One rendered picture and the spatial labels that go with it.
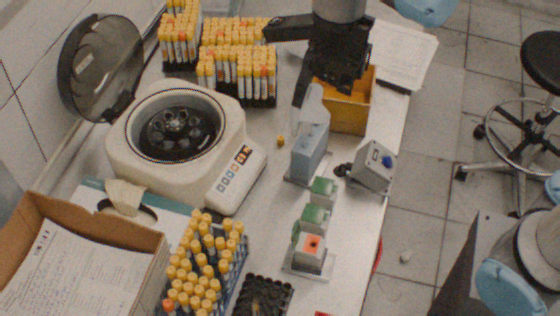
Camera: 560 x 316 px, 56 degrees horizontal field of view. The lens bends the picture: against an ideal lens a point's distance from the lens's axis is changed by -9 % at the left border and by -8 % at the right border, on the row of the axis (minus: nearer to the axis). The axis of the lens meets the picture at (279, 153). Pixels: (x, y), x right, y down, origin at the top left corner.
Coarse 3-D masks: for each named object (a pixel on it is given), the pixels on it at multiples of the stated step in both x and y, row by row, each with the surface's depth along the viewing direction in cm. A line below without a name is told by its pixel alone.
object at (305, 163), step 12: (312, 132) 110; (324, 132) 111; (300, 144) 108; (312, 144) 108; (324, 144) 115; (300, 156) 108; (312, 156) 108; (324, 156) 118; (288, 168) 116; (300, 168) 110; (312, 168) 112; (324, 168) 116; (300, 180) 113; (312, 180) 114
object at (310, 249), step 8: (304, 232) 98; (304, 240) 97; (312, 240) 97; (320, 240) 97; (296, 248) 96; (304, 248) 96; (312, 248) 96; (320, 248) 97; (296, 256) 98; (304, 256) 97; (312, 256) 96; (320, 256) 96; (312, 264) 98; (320, 264) 99
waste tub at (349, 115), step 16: (320, 80) 130; (368, 80) 127; (336, 96) 129; (352, 96) 129; (368, 96) 130; (336, 112) 119; (352, 112) 118; (368, 112) 117; (336, 128) 122; (352, 128) 121
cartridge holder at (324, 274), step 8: (288, 248) 104; (288, 256) 103; (328, 256) 103; (336, 256) 103; (288, 264) 101; (296, 264) 99; (304, 264) 99; (328, 264) 101; (288, 272) 102; (296, 272) 101; (304, 272) 100; (312, 272) 100; (320, 272) 99; (328, 272) 100; (320, 280) 100; (328, 280) 100
